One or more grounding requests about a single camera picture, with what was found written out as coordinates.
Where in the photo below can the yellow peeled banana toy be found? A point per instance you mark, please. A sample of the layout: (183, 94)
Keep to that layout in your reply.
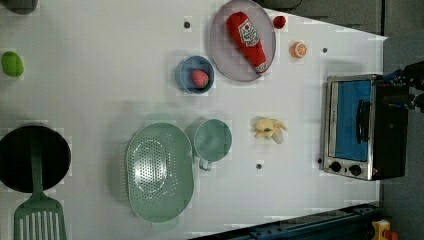
(270, 129)

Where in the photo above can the green mug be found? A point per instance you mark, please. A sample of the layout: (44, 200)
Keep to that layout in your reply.
(211, 141)

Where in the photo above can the pink strawberry toy in bowl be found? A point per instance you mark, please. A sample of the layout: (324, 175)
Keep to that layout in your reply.
(199, 78)

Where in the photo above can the blue bowl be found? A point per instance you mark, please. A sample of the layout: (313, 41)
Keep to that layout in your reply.
(183, 74)

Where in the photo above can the grey round plate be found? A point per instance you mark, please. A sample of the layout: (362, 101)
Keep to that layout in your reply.
(227, 56)

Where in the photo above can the green perforated colander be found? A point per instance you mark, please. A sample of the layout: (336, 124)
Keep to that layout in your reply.
(159, 172)

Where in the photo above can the red ketchup bottle toy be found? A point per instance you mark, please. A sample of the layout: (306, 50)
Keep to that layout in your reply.
(246, 37)

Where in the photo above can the orange slice toy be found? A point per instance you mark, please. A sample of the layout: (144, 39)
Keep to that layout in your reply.
(298, 50)

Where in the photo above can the red strawberry toy on table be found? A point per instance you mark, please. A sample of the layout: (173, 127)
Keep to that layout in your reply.
(279, 22)

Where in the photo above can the silver black toaster oven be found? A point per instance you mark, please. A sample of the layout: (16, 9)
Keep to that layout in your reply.
(365, 134)

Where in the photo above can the green slotted spatula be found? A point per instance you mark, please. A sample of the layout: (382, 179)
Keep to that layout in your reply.
(39, 217)

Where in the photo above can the green avocado toy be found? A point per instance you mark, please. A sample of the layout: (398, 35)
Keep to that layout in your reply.
(12, 64)

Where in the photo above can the black cylinder cup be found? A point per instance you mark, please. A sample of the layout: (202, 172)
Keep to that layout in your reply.
(21, 6)

